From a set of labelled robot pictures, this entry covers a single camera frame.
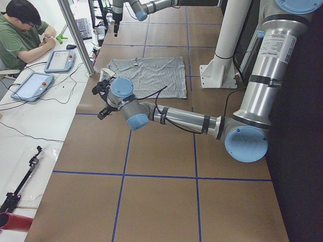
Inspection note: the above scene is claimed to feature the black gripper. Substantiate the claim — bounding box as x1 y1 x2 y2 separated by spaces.
97 94 114 119
113 14 121 37

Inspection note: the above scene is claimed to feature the navy white striped polo shirt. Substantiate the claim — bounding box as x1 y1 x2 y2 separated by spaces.
99 56 187 99

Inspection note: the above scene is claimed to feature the black keyboard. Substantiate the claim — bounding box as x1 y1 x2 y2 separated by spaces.
75 18 92 40

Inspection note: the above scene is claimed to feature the black computer mouse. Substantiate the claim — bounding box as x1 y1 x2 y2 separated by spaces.
66 44 77 50

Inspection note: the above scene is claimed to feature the green plastic clamp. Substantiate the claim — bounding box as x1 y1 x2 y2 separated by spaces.
56 34 68 44

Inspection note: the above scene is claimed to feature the far teach pendant tablet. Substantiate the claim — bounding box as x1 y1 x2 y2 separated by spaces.
44 50 76 73

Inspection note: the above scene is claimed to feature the teach pendant tablet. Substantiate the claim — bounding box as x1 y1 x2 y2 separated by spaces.
44 50 76 73
11 72 54 102

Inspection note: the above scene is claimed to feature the near teach pendant tablet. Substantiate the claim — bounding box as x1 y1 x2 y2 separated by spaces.
11 72 54 102

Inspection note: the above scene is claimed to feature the person in green shirt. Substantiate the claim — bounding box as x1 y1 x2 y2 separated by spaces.
1 1 56 70

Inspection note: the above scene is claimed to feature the red cylinder tube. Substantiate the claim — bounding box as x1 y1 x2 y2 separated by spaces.
1 212 33 232

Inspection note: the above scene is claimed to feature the aluminium frame post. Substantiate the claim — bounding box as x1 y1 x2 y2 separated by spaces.
58 0 95 77

